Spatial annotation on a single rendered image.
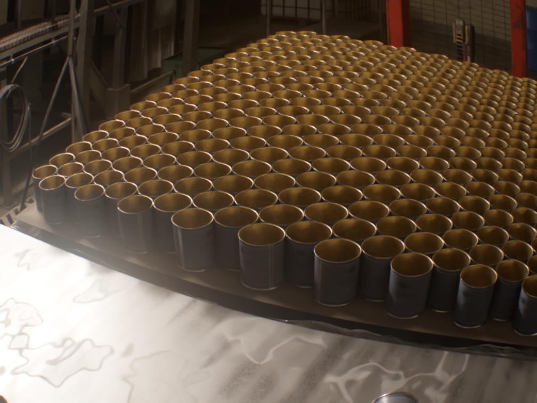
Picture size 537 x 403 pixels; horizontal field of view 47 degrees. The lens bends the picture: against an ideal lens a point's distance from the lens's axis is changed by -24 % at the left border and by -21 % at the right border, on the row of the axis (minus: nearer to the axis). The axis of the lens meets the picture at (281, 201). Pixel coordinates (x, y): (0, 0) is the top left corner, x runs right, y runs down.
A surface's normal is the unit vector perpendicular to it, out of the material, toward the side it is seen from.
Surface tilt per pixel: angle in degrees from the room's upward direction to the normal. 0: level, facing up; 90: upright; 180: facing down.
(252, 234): 91
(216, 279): 2
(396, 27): 90
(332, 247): 91
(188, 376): 0
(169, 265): 2
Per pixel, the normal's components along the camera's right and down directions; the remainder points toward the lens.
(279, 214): 0.03, 0.44
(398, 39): -0.42, 0.37
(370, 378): 0.01, -0.91
